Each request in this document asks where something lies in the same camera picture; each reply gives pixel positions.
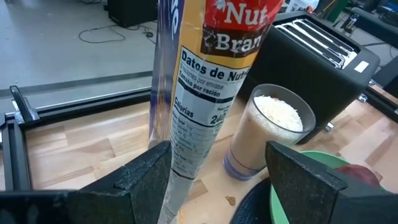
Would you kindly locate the green plate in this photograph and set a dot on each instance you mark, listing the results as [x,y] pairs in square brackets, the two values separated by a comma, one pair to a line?
[329,158]

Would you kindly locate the black aluminium table frame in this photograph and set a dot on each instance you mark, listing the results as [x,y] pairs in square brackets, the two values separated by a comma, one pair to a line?
[37,109]

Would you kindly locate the glass of white rice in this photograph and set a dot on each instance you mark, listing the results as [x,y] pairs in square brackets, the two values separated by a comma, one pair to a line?
[264,133]

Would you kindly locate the black box on floor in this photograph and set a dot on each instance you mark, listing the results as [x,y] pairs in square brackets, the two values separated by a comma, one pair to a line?
[132,12]

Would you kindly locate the black four-slot toaster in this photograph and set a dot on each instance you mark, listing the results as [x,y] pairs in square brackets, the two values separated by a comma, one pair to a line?
[304,68]

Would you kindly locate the black round woven placemat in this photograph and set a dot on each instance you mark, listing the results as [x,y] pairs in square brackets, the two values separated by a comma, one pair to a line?
[253,205]

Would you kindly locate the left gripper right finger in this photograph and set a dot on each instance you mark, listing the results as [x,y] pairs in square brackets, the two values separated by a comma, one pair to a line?
[311,186]

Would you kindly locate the Raisin Nut Bran cereal box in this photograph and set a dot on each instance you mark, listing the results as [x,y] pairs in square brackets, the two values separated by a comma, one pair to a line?
[205,93]

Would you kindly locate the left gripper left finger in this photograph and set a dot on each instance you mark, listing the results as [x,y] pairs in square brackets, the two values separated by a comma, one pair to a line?
[133,193]

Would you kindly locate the red apple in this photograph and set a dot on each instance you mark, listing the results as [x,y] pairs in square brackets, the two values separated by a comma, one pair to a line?
[360,174]

